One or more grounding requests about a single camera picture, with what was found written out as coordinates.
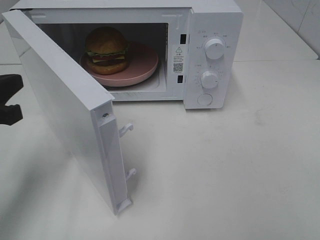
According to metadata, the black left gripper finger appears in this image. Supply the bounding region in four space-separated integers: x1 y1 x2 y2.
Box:
0 104 23 126
0 74 23 105

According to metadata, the white microwave door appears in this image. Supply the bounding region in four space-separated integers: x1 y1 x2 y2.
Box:
3 10 136 214

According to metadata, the toy burger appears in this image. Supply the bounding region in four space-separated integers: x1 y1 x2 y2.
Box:
84 26 129 75

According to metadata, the pink round plate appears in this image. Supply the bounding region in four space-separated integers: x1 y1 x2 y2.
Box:
79 42 159 88

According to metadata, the round white door button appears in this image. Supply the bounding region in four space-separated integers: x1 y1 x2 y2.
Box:
197 93 213 106

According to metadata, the glass microwave turntable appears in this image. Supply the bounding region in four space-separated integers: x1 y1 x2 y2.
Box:
103 60 163 92

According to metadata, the white microwave oven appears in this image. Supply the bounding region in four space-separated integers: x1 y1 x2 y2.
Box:
8 0 244 109

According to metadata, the lower white timer knob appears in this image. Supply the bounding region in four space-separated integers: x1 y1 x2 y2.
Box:
200 70 219 90

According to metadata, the upper white power knob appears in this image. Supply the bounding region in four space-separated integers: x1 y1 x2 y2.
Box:
203 37 225 60

